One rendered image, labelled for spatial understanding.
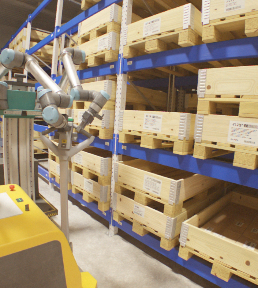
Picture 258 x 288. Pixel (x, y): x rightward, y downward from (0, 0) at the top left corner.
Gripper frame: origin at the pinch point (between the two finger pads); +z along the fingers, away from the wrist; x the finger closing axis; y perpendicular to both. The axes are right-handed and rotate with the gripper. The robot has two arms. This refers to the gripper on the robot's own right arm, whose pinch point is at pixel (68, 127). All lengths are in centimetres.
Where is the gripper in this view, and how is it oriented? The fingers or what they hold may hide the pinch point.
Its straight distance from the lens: 152.1
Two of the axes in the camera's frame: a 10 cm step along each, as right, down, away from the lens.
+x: 0.8, -9.9, 1.4
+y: 10.0, 0.7, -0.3
